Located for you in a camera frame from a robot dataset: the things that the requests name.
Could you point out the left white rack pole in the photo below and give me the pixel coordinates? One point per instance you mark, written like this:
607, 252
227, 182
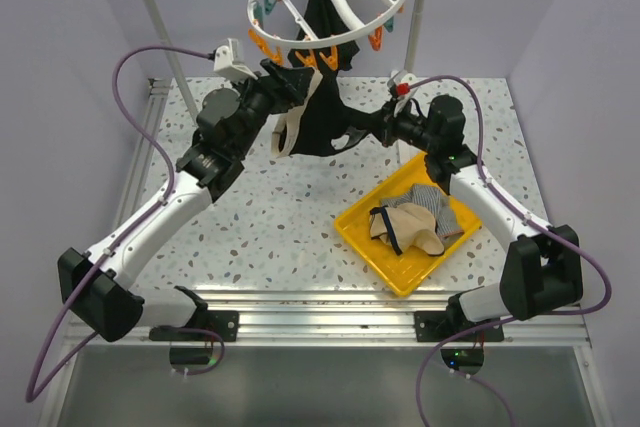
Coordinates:
153, 11

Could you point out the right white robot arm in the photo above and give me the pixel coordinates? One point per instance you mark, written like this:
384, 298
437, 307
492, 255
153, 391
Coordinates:
542, 270

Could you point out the grey striped underwear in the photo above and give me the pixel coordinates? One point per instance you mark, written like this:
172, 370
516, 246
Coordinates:
435, 201

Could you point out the white rack pole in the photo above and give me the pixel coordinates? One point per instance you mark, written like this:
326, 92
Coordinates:
153, 11
414, 35

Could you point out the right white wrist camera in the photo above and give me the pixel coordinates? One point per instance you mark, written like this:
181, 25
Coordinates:
399, 84

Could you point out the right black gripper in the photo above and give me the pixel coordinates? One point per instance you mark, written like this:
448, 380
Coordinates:
385, 122

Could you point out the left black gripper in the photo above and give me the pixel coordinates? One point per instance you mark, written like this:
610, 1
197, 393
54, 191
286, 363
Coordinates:
286, 87

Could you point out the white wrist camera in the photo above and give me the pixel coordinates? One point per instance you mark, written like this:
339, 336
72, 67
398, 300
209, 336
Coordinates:
229, 62
399, 84

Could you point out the black pinstriped underwear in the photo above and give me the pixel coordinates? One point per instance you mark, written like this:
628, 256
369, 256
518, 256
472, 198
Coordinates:
323, 18

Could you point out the beige underwear navy trim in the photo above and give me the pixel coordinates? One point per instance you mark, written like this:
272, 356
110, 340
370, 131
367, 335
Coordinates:
406, 226

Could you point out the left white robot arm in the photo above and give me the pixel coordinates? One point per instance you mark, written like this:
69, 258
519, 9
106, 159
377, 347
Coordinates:
97, 284

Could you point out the yellow plastic tray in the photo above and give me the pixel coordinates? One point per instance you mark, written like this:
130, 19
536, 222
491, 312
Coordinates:
401, 274

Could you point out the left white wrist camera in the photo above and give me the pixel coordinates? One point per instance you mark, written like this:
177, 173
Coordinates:
229, 62

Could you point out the right white rack pole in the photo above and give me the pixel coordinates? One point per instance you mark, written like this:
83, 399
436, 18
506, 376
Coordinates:
414, 35

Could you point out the aluminium rail frame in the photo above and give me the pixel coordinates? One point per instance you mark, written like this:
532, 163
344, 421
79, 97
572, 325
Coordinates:
303, 317

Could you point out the plain black underwear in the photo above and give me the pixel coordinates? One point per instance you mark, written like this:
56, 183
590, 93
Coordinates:
323, 126

